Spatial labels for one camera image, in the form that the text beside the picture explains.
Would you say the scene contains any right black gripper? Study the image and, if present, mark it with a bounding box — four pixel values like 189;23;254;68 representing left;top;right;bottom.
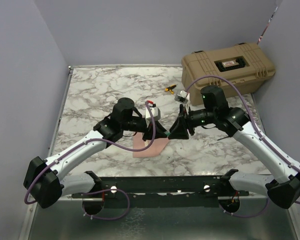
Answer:
168;103;217;140

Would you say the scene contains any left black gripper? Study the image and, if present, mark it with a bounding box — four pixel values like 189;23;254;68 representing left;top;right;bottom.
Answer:
122;116;168;142

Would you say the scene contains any pink envelope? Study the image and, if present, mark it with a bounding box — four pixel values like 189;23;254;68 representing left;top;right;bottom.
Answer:
132;133;170;158

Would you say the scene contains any cream paper letter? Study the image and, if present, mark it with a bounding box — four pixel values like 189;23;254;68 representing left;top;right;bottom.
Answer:
144;140;150;147

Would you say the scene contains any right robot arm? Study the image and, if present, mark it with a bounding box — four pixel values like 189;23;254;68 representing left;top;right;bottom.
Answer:
168;85;300;209

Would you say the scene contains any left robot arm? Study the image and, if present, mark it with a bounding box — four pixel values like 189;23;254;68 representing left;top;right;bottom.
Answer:
23;97;167;209

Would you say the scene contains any tan plastic case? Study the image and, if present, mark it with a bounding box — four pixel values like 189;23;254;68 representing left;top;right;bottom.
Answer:
181;43;276;95

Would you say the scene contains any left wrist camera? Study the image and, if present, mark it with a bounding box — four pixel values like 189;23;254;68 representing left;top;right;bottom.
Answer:
145;100;161;121

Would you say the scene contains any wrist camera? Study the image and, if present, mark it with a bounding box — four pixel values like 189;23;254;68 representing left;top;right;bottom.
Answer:
145;100;161;121
174;90;190;112

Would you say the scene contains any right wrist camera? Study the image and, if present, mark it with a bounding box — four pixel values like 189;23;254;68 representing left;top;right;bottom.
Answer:
174;90;190;112

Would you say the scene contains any yellow handled screwdriver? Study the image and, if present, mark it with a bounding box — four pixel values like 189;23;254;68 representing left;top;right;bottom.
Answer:
164;84;177;95

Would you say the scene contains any black mounting rail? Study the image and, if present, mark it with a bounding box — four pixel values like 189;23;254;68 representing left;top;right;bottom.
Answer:
72;175;249;209

